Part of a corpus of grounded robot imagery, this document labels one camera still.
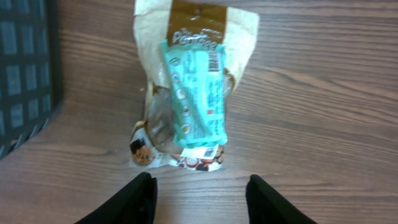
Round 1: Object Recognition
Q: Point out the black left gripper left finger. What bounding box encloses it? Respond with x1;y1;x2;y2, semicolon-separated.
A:
76;172;158;224

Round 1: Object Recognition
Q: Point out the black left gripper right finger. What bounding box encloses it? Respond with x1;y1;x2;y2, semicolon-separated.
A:
246;174;316;224

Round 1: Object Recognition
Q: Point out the teal snack packet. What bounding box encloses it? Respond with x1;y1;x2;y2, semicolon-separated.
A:
161;40;228;149

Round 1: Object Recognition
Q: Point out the brown snack bag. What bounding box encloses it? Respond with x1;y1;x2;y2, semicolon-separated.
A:
129;1;260;172

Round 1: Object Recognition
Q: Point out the dark grey plastic basket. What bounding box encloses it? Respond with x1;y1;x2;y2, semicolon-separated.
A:
1;0;63;158

